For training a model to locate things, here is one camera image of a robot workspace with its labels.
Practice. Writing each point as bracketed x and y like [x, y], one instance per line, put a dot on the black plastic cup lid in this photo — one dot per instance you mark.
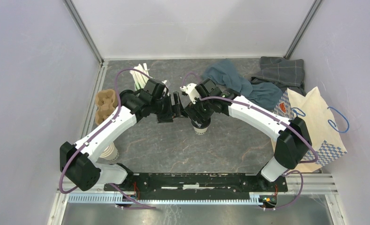
[203, 125]

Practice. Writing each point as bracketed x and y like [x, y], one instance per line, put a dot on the blue cloth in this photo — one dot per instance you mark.
[224, 72]

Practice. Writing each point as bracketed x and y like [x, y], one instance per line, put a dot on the stack of paper cups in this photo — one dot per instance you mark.
[110, 153]

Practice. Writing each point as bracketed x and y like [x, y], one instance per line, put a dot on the grey plaid cloth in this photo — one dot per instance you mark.
[284, 73]

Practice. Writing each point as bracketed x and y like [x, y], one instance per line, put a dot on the white wrapped straws bundle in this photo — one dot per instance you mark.
[140, 76]

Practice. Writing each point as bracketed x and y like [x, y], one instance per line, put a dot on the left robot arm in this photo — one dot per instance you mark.
[78, 161]

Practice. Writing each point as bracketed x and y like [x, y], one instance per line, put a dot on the white paper coffee cup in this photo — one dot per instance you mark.
[201, 129]

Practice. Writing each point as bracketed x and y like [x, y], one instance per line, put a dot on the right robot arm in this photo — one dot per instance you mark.
[290, 135]

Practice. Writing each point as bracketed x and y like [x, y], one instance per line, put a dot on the paper takeout bag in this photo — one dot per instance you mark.
[323, 130]

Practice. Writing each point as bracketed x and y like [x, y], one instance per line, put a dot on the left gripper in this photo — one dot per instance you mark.
[173, 111]

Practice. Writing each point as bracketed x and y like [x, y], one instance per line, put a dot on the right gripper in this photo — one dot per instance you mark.
[191, 109]

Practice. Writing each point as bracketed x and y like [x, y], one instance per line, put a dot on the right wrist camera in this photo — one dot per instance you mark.
[191, 92]

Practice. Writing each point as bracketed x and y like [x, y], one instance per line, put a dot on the cardboard cup carrier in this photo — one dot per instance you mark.
[106, 102]

